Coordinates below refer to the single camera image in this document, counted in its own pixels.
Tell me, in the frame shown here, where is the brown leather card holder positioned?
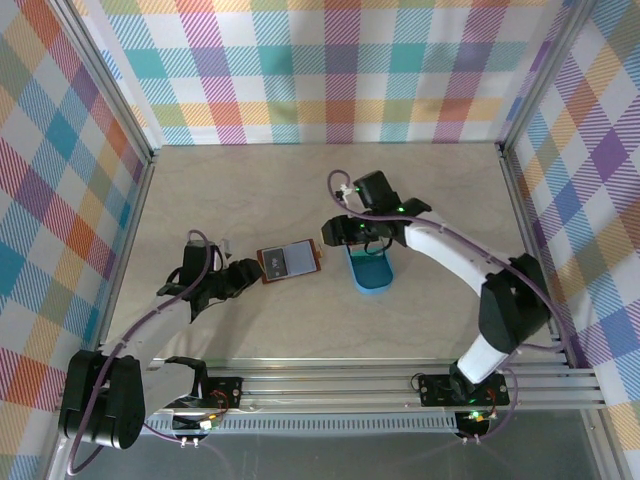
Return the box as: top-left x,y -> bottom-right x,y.
256,239 -> 324,285

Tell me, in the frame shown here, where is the dark credit card white print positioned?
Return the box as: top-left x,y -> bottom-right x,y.
263,248 -> 288,281

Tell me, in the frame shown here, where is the blue credit card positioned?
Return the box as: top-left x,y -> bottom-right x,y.
286,243 -> 317,277

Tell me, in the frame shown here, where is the blue plastic card tray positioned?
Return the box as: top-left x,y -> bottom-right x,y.
342,244 -> 396,297

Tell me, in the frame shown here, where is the aluminium side rail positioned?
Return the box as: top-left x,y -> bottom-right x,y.
493,142 -> 576,371
89,149 -> 161,374

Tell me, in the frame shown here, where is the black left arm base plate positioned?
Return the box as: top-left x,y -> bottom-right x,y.
199,375 -> 245,409

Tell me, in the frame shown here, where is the aluminium mounting rail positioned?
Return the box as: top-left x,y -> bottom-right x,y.
54,355 -> 609,416

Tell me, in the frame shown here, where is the grey slotted cable duct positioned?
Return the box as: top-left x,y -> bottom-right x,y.
139,417 -> 464,435

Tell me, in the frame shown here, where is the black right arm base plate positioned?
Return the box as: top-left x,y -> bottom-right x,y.
417,372 -> 511,407

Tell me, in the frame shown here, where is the aluminium upright post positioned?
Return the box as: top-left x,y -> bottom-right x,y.
47,0 -> 162,169
493,0 -> 601,157

